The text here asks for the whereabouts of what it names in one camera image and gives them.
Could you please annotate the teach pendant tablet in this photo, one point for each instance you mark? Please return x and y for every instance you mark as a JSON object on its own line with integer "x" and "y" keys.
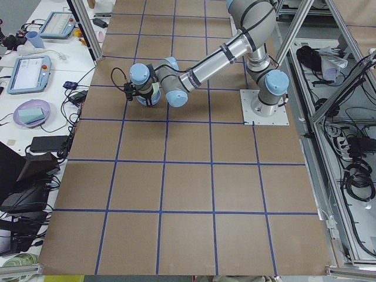
{"x": 59, "y": 25}
{"x": 30, "y": 75}

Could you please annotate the purple plate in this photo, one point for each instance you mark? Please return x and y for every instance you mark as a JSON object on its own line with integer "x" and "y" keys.
{"x": 33, "y": 103}

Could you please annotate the aluminium frame post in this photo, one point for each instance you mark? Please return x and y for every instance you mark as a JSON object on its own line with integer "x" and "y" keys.
{"x": 79, "y": 12}

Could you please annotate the blue plastic cup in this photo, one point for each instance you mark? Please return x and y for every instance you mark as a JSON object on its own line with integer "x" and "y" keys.
{"x": 35, "y": 39}

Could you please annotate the lower teach pendant tablet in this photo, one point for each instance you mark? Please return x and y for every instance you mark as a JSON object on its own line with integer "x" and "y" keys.
{"x": 30, "y": 75}

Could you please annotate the teal sponge block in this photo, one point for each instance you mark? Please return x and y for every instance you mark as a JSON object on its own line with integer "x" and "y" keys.
{"x": 31, "y": 115}

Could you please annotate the black flat phone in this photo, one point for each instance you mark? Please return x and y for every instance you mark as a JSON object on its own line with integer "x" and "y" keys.
{"x": 41, "y": 144}

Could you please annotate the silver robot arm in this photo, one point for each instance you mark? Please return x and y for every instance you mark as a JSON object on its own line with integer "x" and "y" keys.
{"x": 254, "y": 21}

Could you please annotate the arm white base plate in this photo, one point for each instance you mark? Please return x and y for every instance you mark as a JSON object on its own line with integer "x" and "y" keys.
{"x": 258, "y": 114}

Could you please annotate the green plates stack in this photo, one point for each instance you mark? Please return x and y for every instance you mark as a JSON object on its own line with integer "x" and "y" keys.
{"x": 22, "y": 259}

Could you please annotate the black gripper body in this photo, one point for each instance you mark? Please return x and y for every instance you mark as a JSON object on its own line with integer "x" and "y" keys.
{"x": 147, "y": 101}

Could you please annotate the upper teach pendant tablet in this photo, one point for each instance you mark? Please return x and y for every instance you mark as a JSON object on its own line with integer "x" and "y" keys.
{"x": 59, "y": 25}

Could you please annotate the light green bowl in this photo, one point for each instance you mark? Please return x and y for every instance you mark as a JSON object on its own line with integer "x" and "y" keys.
{"x": 155, "y": 88}

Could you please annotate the light blue bowl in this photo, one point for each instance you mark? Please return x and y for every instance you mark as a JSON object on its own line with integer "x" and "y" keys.
{"x": 149, "y": 99}

